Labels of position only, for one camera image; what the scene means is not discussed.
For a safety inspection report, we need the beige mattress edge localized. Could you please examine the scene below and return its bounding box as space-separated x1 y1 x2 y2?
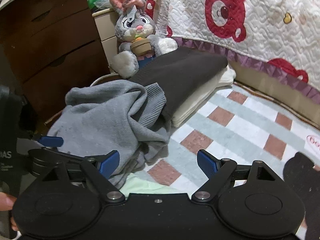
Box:
229 61 319 128

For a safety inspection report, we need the folded dark brown garment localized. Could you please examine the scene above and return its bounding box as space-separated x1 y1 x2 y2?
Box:
129 47 228 121

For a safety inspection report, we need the checkered plush blanket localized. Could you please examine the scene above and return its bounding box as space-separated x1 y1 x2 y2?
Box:
134 85 319 239

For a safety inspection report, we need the folded cream garment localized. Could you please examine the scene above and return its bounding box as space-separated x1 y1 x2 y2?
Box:
171 66 236 128

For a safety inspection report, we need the cream bedside cabinet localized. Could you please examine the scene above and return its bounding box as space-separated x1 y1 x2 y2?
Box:
92 8 119 64

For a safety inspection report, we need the grey bunny plush toy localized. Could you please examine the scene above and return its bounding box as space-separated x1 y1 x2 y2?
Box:
109 0 178 79

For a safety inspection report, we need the light green cloth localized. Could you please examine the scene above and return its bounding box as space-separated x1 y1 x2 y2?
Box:
120 173 181 198

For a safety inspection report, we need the white quilt with red bears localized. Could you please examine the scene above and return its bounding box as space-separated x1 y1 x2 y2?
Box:
146 0 319 101

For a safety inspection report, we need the person's left hand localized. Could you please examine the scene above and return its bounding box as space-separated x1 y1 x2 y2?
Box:
0 192 19 231

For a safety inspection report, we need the grey knit cat sweater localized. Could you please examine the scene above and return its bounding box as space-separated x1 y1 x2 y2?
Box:
48 80 170 189

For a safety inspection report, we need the dark wooden drawer cabinet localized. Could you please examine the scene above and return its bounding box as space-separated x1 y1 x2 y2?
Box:
1 0 109 121

